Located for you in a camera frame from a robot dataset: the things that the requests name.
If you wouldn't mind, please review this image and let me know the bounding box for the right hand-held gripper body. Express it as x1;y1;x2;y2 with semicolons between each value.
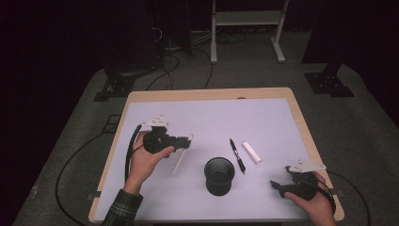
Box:
281;159;327;202

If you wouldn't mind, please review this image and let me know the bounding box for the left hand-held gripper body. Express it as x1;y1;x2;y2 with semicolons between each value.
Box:
140;114;177;155

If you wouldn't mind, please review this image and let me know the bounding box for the white pen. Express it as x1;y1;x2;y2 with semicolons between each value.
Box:
170;134;195;176

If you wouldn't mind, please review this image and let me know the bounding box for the black pen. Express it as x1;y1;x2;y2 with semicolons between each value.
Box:
229;137;247;175

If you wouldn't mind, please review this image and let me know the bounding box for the black mesh pen holder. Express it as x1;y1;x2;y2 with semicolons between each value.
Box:
203;156;236;198

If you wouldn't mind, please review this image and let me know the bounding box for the person's right hand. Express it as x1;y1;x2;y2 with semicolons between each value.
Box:
283;170;337;224

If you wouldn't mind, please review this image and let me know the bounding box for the person's left hand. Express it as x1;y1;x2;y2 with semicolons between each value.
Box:
122;131;176;196

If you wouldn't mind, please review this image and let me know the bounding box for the white eraser block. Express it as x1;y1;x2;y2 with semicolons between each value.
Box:
241;141;263;165

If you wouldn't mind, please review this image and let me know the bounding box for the white table mat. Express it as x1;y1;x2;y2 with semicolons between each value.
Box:
93;98;314;222

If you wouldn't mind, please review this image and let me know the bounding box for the wooden table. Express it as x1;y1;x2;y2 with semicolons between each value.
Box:
88;87;345;224

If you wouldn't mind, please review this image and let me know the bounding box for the black stand base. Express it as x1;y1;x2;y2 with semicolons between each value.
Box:
93;66;136;103
304;61;356;98

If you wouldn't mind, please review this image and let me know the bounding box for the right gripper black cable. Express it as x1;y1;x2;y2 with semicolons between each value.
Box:
310;177;337;212

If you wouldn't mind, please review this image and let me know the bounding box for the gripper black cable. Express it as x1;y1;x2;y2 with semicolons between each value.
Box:
310;177;337;212
123;123;143;184

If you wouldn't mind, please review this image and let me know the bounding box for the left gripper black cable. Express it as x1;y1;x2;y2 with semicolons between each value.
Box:
123;123;143;184

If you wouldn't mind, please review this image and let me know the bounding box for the thin black floor cable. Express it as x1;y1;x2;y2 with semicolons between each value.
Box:
191;46;215;90
145;52;182;92

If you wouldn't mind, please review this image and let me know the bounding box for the white metal stand frame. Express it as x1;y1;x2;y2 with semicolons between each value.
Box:
210;0;290;64

